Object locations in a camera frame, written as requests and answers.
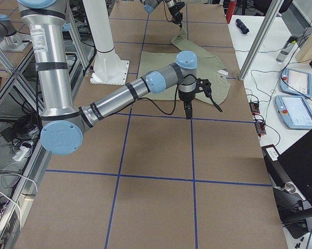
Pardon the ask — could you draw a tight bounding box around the blue teach pendant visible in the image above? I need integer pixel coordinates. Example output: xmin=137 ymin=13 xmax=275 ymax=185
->
xmin=275 ymin=95 xmax=312 ymax=130
xmin=280 ymin=67 xmax=312 ymax=98

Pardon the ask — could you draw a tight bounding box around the aluminium frame post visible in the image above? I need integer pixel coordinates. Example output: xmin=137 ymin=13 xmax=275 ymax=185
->
xmin=238 ymin=0 xmax=283 ymax=81

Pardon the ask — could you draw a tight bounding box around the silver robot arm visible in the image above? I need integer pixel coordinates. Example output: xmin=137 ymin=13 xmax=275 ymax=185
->
xmin=140 ymin=0 xmax=185 ymax=28
xmin=18 ymin=1 xmax=197 ymax=155

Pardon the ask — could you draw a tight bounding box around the white power strip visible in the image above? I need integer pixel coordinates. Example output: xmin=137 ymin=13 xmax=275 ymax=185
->
xmin=12 ymin=145 xmax=32 ymax=161

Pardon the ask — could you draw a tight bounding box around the red cylinder bottle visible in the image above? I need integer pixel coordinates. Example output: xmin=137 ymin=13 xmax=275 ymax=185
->
xmin=226 ymin=0 xmax=236 ymax=24

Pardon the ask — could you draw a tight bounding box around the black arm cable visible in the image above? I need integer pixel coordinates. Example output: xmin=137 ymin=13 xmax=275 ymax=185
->
xmin=162 ymin=0 xmax=176 ymax=24
xmin=137 ymin=74 xmax=223 ymax=116

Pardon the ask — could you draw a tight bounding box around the blue teach pendant far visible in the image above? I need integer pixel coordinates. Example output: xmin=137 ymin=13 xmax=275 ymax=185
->
xmin=280 ymin=67 xmax=312 ymax=98

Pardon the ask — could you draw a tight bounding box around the white hang tag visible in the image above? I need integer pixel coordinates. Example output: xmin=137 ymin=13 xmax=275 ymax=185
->
xmin=217 ymin=70 xmax=229 ymax=77

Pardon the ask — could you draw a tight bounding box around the blue teach pendant near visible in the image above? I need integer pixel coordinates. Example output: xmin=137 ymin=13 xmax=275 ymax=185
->
xmin=275 ymin=95 xmax=312 ymax=130

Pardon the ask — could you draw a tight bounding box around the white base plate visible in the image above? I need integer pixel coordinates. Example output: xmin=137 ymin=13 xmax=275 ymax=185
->
xmin=90 ymin=58 xmax=130 ymax=85

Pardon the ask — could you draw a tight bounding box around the olive green long-sleeve shirt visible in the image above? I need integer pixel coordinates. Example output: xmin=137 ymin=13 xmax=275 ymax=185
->
xmin=138 ymin=28 xmax=230 ymax=104

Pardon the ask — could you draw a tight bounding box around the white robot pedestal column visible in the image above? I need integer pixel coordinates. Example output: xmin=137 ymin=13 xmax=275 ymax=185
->
xmin=83 ymin=0 xmax=116 ymax=61

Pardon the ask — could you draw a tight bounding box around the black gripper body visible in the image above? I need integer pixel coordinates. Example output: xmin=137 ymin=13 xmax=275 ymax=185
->
xmin=168 ymin=2 xmax=184 ymax=22
xmin=178 ymin=90 xmax=195 ymax=104

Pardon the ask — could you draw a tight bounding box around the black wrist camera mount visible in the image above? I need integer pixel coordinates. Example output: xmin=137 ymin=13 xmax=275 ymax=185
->
xmin=195 ymin=78 xmax=212 ymax=99

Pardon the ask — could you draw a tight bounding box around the dark blue folded umbrella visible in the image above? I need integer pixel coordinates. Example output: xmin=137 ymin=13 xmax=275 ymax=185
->
xmin=235 ymin=19 xmax=249 ymax=35

